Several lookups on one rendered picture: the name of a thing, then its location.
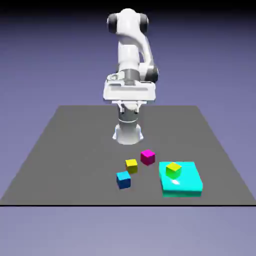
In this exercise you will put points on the small yellow cube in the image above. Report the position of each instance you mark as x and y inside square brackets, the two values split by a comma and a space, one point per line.
[131, 165]

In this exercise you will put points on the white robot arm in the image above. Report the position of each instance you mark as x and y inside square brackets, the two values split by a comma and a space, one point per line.
[129, 36]

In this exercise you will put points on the small blue cube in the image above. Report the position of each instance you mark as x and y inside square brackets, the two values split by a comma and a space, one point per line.
[123, 180]

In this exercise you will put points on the large cyan box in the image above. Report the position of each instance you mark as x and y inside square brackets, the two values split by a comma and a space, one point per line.
[188, 184]

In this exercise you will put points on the small yellow-green cube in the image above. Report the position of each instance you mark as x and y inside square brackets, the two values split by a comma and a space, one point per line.
[173, 170]

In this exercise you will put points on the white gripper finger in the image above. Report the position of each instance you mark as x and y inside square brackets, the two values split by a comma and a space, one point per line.
[136, 108]
[121, 108]

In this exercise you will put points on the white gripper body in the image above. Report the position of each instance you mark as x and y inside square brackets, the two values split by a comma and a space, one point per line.
[129, 93]

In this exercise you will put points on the small magenta cube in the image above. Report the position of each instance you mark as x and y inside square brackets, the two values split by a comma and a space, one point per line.
[147, 157]

